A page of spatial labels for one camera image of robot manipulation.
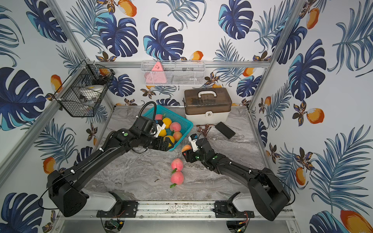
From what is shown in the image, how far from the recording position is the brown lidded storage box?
3.26ft

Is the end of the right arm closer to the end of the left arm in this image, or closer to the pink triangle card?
the end of the left arm

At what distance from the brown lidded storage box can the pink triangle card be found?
196mm
